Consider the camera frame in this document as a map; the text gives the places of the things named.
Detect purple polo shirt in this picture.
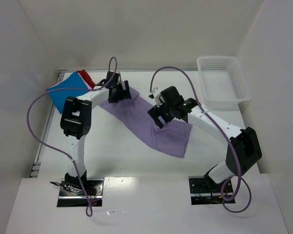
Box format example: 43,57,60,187
99,87,192,158

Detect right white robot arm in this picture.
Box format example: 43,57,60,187
148,86,262,187

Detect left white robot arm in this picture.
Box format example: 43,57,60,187
60,72,132,190

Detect red folded shirt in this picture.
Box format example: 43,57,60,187
77,70,96,89

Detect blue folded shirt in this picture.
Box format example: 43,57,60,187
46,72,91,114

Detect white plastic basket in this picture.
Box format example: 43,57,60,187
196,56,252,108

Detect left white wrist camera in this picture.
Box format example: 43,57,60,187
117,71,122,84

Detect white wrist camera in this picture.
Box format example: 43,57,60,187
149,87,165,107
117,71,122,84

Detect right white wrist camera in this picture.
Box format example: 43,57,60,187
149,87,165,107

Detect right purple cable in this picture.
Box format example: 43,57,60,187
149,66,252,213

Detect purple cable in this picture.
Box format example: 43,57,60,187
26,57,119,217
149,66,252,213

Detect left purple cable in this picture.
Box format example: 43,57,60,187
26,57,119,217

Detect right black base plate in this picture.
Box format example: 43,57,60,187
189,176,223,205

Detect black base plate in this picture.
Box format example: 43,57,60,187
57,178,104,208
189,176,223,205

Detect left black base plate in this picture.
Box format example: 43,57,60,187
57,178,104,208

